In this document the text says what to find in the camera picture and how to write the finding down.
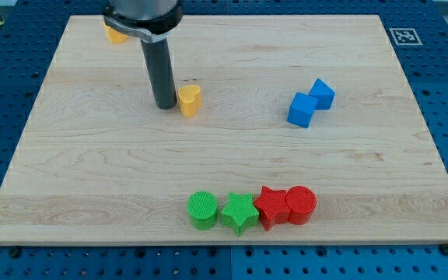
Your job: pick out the yellow heart block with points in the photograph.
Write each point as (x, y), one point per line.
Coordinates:
(190, 99)

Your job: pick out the wooden board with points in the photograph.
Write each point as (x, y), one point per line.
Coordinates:
(99, 164)

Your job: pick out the red cylinder block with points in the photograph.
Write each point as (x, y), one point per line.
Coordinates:
(302, 203)

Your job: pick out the white fiducial marker tag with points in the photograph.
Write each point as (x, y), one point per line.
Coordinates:
(405, 36)

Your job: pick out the red star block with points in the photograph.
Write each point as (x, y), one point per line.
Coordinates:
(272, 207)

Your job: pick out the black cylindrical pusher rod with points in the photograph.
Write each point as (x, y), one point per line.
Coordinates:
(158, 64)

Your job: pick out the green cylinder block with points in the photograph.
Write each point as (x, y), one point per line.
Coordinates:
(202, 207)

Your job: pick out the blue cube block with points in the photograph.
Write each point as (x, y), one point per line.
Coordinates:
(302, 109)

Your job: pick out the yellow block behind arm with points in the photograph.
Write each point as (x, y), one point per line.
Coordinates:
(114, 36)

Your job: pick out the green star block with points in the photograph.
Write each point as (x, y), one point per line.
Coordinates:
(239, 213)

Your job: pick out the blue triangular block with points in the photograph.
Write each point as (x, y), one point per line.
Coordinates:
(323, 93)

